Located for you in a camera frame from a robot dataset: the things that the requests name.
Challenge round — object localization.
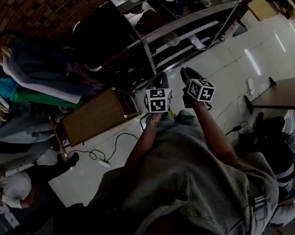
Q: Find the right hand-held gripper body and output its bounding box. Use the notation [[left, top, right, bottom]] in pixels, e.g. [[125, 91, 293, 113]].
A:
[[180, 67, 216, 110]]

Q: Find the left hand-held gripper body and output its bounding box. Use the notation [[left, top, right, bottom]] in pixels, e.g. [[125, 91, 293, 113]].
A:
[[144, 71, 173, 114]]

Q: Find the metal shelf cart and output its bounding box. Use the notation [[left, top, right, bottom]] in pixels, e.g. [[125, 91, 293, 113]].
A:
[[72, 0, 248, 83]]

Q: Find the person's left forearm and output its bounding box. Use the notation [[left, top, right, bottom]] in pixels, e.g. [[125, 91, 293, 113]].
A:
[[124, 113, 164, 173]]

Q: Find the person's right forearm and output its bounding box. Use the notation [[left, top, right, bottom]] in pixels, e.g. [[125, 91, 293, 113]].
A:
[[192, 101, 238, 166]]

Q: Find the silver wristwatch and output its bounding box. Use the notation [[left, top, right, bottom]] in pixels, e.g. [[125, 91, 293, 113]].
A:
[[145, 117, 161, 128]]

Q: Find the purple garment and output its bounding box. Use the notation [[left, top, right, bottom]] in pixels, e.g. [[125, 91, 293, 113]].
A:
[[66, 62, 107, 94]]

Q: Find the dark red cloth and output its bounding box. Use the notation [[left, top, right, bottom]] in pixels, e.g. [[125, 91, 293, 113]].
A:
[[136, 9, 163, 32]]

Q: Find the person's grey sweatshirt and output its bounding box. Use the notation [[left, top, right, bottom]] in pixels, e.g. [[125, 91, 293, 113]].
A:
[[88, 109, 280, 235]]

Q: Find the wooden pole with brass tip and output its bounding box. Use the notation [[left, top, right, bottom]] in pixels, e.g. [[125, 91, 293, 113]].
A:
[[47, 116, 68, 157]]

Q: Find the yellow board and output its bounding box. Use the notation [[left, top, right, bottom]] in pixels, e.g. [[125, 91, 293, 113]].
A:
[[244, 0, 276, 22]]

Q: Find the green garment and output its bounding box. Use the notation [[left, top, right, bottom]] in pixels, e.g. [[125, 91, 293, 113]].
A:
[[9, 86, 85, 109]]

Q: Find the pale lavender garment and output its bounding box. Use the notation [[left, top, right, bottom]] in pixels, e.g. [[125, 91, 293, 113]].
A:
[[1, 54, 82, 105]]

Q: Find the teal garment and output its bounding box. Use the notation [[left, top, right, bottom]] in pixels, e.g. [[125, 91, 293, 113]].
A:
[[0, 78, 19, 100]]

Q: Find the black charger with cable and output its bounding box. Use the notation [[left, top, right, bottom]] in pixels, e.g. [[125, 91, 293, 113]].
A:
[[225, 120, 249, 136]]

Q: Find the white power strip with cable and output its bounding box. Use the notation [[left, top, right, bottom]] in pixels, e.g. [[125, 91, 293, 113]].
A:
[[68, 114, 153, 165]]

